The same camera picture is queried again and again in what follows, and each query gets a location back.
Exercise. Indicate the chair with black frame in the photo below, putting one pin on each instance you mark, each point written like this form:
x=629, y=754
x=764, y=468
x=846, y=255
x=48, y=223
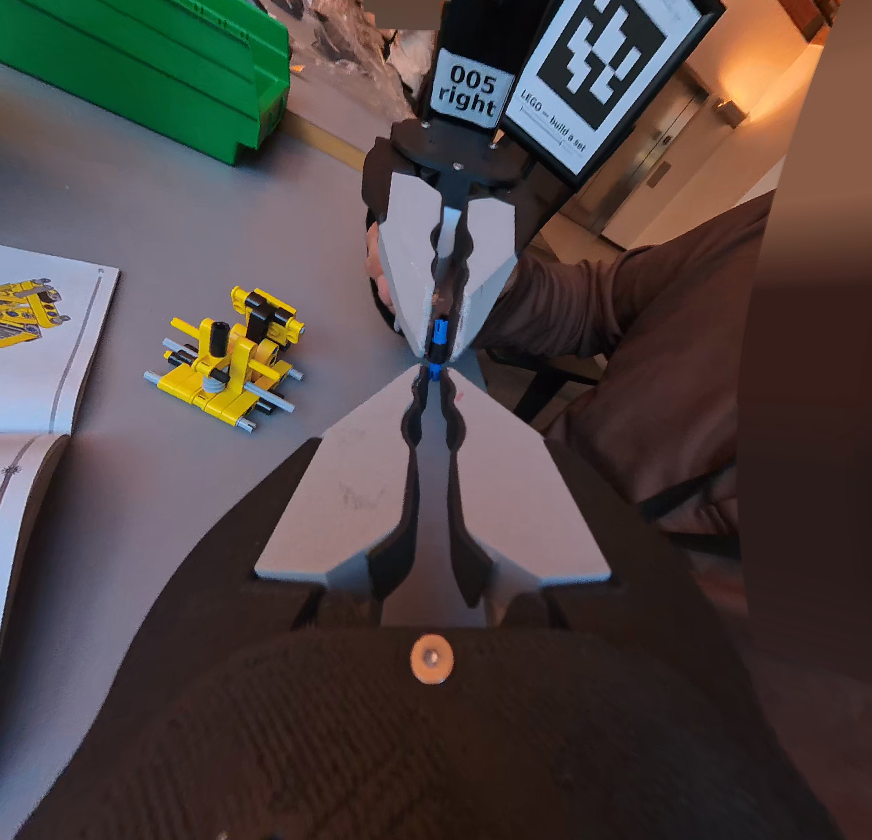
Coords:
x=552, y=377

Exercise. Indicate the blue lego pin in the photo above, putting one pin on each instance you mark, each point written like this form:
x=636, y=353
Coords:
x=437, y=339

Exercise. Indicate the lego instruction booklet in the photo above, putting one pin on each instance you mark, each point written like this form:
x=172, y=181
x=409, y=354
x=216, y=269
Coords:
x=41, y=336

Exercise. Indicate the person's right hand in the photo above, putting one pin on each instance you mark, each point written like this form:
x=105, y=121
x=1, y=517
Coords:
x=378, y=268

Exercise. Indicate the yellow lego model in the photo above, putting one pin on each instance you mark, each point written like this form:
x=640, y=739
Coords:
x=225, y=363

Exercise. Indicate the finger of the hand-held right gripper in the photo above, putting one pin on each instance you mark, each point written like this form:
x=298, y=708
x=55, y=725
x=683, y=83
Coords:
x=409, y=254
x=487, y=261

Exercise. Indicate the clear plastic parts bags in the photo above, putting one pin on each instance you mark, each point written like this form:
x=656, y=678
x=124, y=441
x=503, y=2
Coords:
x=340, y=29

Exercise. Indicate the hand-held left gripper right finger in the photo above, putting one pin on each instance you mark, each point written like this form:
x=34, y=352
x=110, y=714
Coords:
x=518, y=499

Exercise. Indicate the green plastic bin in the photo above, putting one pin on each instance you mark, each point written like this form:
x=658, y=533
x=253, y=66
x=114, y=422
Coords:
x=136, y=57

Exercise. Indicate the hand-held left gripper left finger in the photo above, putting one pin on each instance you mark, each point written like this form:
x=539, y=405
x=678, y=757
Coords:
x=347, y=486

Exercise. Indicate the person's right forearm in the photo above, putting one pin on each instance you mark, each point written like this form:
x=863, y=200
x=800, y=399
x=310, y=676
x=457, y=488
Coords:
x=613, y=295

